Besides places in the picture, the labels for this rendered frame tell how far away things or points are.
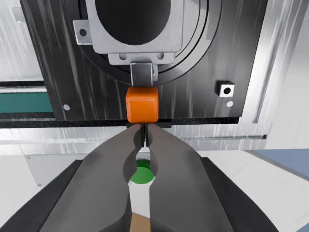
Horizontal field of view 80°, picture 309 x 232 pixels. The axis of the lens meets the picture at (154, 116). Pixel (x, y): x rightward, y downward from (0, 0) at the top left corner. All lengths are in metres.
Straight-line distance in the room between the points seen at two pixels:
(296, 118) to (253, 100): 0.20
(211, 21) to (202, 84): 0.07
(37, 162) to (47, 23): 0.20
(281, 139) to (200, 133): 0.24
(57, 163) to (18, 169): 0.22
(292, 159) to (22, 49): 1.88
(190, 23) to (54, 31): 0.14
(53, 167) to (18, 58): 0.16
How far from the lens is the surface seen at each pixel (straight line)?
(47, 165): 0.34
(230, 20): 0.22
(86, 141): 0.29
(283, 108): 0.43
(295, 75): 0.41
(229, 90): 0.23
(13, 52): 0.33
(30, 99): 0.30
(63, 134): 0.29
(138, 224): 0.55
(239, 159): 0.47
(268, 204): 0.61
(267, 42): 0.25
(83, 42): 0.18
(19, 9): 0.25
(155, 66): 0.18
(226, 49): 0.23
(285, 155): 1.87
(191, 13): 0.19
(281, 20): 0.27
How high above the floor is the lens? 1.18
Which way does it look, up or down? 62 degrees down
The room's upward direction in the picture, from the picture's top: 179 degrees clockwise
